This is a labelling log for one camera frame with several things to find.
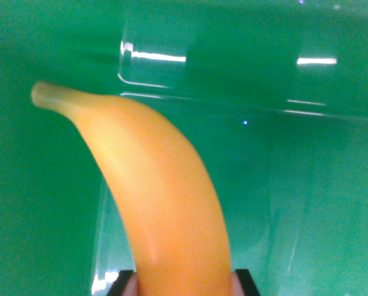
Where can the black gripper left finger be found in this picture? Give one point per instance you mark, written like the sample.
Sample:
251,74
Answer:
125,285

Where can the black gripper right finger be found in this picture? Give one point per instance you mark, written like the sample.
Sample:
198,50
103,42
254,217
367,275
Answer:
244,283

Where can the yellow banana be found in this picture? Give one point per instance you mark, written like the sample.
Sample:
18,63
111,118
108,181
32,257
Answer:
162,185

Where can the green plastic bin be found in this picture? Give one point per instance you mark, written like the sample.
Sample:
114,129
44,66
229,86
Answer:
295,185

